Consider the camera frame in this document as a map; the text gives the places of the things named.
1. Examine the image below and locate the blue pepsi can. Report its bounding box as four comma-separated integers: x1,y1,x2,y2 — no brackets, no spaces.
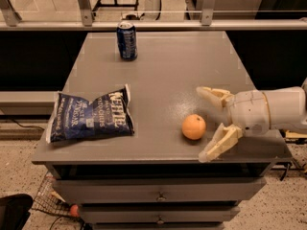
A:
116,21,137,60

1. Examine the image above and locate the drawer knob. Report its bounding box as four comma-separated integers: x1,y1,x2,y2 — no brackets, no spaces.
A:
156,218,165,225
156,193,166,202

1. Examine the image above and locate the grey drawer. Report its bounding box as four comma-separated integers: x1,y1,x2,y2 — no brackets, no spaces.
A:
79,204,240,223
53,177,266,204

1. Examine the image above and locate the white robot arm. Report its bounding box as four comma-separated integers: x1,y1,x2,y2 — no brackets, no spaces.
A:
196,84,307,163

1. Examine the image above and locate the metal window rail frame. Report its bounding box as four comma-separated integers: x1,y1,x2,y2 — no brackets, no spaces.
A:
0,0,307,31

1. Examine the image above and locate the blue kettle chips bag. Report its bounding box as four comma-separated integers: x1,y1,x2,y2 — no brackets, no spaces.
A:
46,84,134,143

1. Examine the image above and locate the orange fruit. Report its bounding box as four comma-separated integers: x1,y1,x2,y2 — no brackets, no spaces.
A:
181,114,206,140

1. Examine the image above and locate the grey drawer cabinet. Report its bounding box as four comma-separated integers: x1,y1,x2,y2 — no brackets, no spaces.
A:
33,32,291,230

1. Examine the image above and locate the lower drawer knob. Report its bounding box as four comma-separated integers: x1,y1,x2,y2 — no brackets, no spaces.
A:
156,218,165,225

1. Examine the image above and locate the black chair corner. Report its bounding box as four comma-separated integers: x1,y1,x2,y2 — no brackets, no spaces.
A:
0,194,34,230

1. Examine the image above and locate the small orange ball on floor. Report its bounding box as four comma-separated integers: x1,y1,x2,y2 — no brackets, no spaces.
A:
69,204,80,218

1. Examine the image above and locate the yellow wooden stand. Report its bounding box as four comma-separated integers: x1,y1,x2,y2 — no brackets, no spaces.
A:
285,130,307,139

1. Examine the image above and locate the wire basket on floor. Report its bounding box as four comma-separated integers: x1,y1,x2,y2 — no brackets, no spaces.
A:
32,172,70,218

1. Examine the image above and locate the upper drawer knob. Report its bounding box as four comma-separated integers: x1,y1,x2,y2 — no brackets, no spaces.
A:
156,193,166,202

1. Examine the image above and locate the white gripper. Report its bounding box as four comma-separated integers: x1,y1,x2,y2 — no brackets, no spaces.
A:
196,86,270,163

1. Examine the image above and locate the lower grey drawer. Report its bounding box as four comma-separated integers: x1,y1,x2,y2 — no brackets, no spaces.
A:
79,204,240,223

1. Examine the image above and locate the upper grey drawer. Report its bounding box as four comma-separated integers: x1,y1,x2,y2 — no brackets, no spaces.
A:
53,177,266,204

